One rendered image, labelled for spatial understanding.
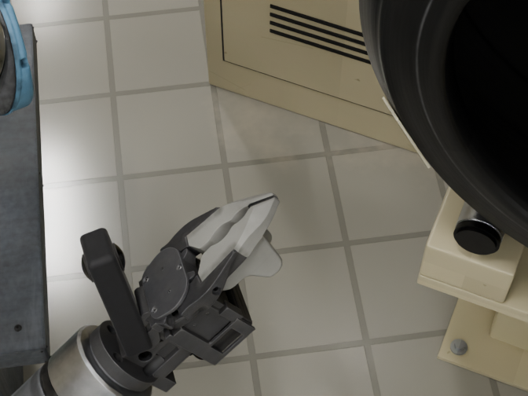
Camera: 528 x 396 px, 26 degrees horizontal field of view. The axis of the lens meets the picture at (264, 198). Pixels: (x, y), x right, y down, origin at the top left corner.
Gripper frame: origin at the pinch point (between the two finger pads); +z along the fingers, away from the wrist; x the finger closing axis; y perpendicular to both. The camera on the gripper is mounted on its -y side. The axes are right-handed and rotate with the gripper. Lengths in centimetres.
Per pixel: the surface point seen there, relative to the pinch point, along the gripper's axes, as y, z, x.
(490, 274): 25.5, 7.3, -0.3
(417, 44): -5.3, 19.3, 6.1
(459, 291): 28.0, 3.1, -3.4
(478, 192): 11.3, 13.6, 4.9
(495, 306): 30.8, 4.7, -1.3
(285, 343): 74, -42, -63
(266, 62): 57, -15, -105
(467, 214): 18.7, 10.1, -1.5
